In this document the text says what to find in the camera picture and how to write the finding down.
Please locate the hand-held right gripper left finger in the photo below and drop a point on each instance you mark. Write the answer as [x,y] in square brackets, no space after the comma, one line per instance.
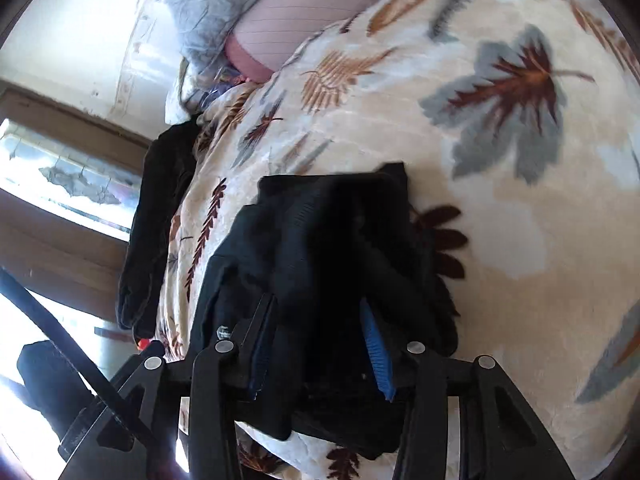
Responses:
[260,360]

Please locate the small red object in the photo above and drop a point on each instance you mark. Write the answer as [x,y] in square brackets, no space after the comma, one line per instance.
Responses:
[143,343]

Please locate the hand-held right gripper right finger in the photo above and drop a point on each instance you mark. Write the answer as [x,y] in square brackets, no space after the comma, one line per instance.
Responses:
[377,355]

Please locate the black garment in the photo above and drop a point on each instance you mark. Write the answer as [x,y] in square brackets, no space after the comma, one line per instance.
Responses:
[155,220]

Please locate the black pants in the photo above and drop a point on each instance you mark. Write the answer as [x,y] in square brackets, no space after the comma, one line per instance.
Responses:
[320,240]

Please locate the white cloth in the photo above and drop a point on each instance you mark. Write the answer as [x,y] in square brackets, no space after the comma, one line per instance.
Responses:
[181,92]

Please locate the leaf print blanket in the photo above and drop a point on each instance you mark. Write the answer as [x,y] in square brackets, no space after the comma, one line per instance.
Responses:
[500,270]

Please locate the clear plastic bag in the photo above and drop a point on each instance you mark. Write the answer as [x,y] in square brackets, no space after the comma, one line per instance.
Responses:
[216,92]

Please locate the wooden stained glass door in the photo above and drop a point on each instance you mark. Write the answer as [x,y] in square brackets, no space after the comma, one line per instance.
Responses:
[60,240]

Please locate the pink bolster cushion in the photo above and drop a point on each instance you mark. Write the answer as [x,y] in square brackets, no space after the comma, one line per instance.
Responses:
[300,25]

